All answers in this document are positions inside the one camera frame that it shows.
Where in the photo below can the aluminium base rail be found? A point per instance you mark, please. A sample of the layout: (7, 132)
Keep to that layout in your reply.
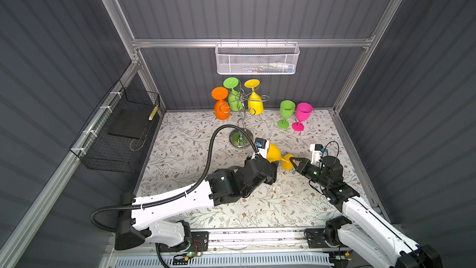
(256, 238)

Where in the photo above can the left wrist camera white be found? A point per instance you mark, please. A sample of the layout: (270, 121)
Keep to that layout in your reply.
(262, 147)

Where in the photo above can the black wire basket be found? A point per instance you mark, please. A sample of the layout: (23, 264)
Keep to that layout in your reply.
(118, 139)

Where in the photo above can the pink wine glass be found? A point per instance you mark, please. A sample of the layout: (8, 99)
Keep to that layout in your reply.
(303, 112)

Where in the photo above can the yellow marker in basket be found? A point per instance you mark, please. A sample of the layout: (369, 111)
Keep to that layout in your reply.
(153, 113)

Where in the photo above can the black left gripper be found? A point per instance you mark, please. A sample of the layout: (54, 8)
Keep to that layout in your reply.
(272, 177)

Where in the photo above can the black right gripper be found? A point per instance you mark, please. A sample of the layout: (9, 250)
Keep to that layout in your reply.
(304, 164)

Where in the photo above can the white vented cable duct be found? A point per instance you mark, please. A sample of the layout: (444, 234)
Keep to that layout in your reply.
(248, 260)

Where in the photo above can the white wire mesh basket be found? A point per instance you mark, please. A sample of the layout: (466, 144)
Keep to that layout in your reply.
(261, 58)

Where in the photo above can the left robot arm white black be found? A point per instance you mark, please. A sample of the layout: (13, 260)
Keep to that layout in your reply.
(138, 224)

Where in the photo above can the green wine glass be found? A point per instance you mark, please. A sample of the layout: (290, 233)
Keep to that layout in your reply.
(287, 108)
(234, 102)

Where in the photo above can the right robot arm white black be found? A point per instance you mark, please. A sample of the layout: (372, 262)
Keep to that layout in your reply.
(354, 209)

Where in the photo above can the chrome wine glass rack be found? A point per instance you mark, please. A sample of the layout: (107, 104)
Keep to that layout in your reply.
(241, 136)

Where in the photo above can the orange wine glass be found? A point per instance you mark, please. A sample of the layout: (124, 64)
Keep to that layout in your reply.
(221, 107)

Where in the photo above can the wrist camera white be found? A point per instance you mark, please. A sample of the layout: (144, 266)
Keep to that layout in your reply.
(317, 152)
(262, 147)

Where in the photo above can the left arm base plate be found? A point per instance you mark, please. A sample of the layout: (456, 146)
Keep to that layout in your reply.
(198, 243)

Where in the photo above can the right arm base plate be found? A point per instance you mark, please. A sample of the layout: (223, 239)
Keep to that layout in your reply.
(316, 237)

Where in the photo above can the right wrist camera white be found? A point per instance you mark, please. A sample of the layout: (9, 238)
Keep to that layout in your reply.
(317, 152)

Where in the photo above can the yellow wine glass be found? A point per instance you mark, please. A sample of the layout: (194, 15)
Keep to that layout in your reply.
(255, 102)
(274, 154)

